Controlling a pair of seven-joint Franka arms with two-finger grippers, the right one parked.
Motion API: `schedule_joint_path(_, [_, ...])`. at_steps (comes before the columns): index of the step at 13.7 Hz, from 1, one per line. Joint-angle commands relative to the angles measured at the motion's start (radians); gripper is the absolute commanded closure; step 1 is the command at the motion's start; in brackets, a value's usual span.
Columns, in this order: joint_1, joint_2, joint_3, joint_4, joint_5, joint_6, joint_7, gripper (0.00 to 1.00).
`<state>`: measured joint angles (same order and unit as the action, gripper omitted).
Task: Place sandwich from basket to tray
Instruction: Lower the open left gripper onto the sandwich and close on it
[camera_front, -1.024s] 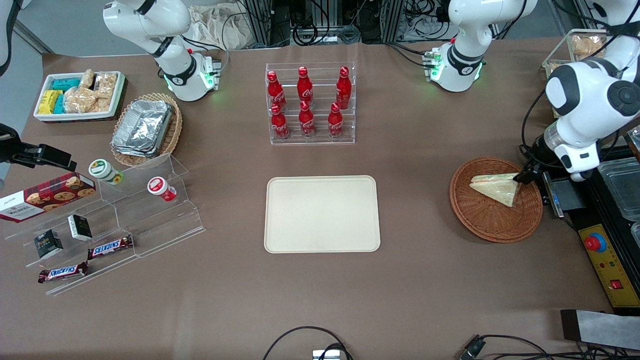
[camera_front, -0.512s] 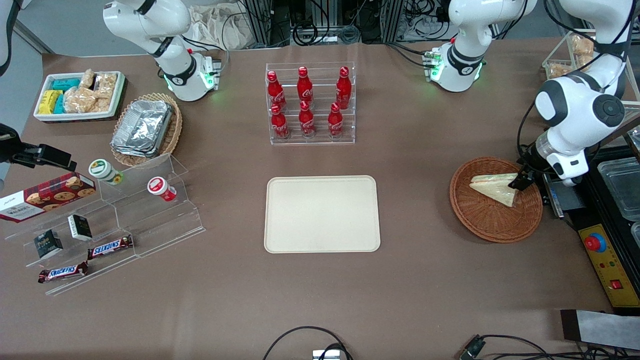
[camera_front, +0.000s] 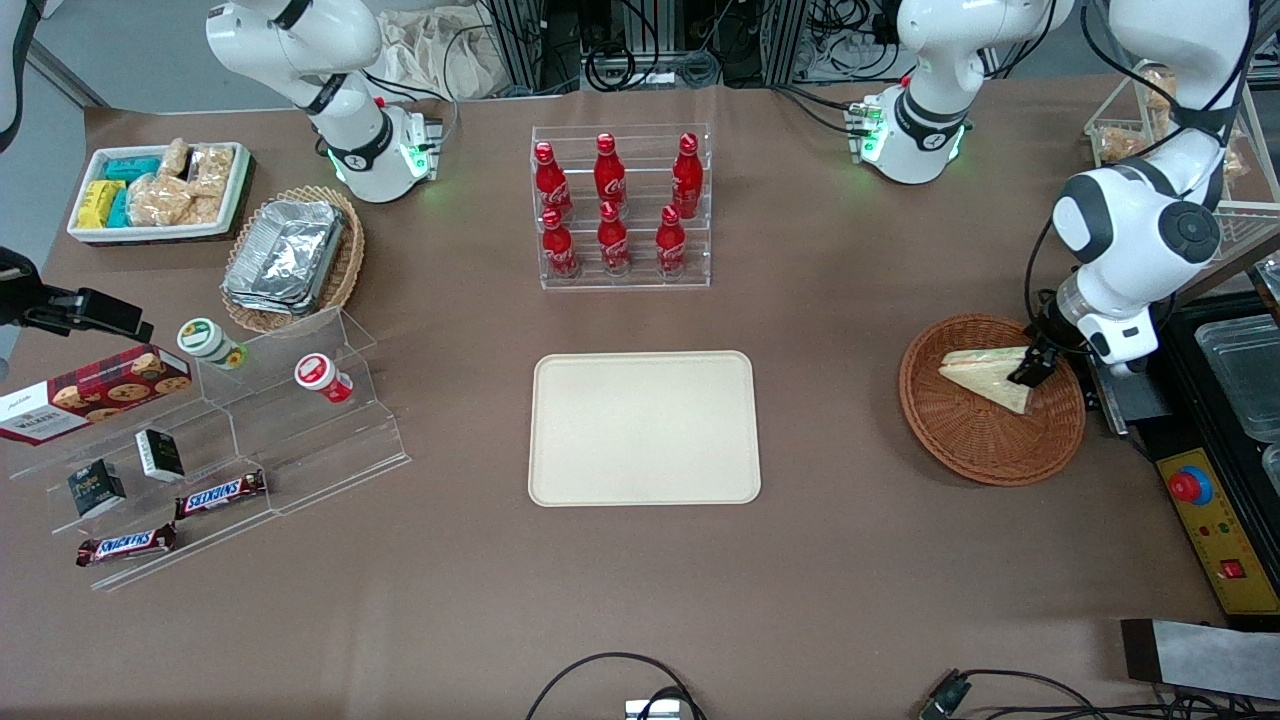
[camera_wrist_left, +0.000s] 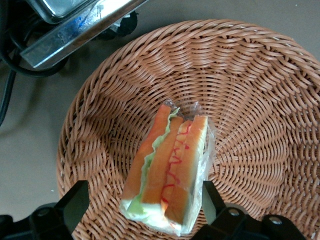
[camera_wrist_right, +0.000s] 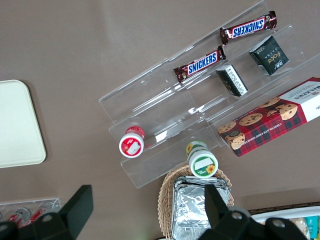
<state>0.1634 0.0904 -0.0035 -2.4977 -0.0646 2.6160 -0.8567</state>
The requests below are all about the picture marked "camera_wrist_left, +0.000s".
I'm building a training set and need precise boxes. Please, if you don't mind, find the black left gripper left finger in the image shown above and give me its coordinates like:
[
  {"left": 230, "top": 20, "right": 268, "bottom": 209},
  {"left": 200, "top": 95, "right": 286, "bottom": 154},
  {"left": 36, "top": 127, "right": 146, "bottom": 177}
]
[{"left": 0, "top": 179, "right": 90, "bottom": 240}]

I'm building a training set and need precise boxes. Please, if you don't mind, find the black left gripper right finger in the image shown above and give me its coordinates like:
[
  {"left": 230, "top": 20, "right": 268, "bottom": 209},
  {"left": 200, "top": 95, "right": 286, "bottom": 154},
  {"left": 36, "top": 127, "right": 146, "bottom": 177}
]
[{"left": 186, "top": 180, "right": 308, "bottom": 240}]

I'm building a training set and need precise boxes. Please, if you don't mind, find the triangle sandwich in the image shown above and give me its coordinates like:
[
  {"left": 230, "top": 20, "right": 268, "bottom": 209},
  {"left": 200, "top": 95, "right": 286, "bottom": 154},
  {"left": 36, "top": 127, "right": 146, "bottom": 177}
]
[{"left": 119, "top": 98, "right": 216, "bottom": 237}]

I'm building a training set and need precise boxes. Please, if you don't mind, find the round brown wicker basket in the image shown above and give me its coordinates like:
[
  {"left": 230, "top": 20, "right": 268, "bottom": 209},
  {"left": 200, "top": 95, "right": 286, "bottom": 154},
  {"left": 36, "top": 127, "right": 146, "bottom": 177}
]
[{"left": 56, "top": 19, "right": 320, "bottom": 240}]

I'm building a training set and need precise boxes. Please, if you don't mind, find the black tray sealing machine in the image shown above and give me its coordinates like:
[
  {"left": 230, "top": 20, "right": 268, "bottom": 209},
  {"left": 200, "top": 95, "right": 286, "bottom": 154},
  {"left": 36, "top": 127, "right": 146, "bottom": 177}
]
[{"left": 0, "top": 0, "right": 151, "bottom": 70}]

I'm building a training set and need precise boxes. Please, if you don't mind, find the black machine power cable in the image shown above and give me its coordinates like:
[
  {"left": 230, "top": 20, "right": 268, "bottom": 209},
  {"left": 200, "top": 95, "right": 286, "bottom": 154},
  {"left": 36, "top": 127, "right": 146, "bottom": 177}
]
[{"left": 0, "top": 37, "right": 70, "bottom": 128}]

